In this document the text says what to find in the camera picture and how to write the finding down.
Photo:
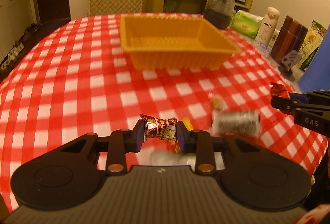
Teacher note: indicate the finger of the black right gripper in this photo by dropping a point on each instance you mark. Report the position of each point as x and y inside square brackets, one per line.
[287, 106]
[301, 97]

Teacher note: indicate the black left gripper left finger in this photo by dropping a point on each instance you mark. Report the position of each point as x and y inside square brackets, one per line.
[118, 144]

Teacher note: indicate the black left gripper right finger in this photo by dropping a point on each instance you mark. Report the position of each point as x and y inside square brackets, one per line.
[207, 149]

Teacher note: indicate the yellow candy wrapper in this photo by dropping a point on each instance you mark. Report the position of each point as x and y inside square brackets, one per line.
[187, 124]

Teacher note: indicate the red candy wrapper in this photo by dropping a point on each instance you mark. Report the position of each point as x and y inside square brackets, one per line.
[277, 89]

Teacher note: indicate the red brown candy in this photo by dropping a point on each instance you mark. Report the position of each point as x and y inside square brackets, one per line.
[158, 128]

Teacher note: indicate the clear brown candy packet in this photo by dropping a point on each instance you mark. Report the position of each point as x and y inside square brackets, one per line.
[217, 103]

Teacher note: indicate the blue plastic container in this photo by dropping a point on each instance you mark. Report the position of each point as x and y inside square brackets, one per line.
[317, 76]

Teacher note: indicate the blue white small box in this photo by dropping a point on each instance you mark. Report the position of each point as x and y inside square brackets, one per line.
[265, 50]

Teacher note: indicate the brown metallic thermos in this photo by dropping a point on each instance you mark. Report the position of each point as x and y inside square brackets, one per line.
[291, 37]

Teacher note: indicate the sunflower seed bag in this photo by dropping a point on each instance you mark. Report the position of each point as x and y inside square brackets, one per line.
[310, 45]

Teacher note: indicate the white miffy bottle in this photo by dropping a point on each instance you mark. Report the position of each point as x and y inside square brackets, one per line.
[268, 26]

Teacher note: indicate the red white checkered tablecloth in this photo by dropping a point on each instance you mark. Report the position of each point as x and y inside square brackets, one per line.
[77, 80]

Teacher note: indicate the green tissue pack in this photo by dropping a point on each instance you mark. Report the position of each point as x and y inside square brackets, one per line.
[246, 23]

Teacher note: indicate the orange plastic tray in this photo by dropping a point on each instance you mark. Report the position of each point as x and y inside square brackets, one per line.
[174, 42]

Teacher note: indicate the dark glass jar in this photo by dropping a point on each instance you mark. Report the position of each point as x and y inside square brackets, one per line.
[219, 12]

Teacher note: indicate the white storage cabinet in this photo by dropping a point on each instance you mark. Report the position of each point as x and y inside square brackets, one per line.
[16, 16]

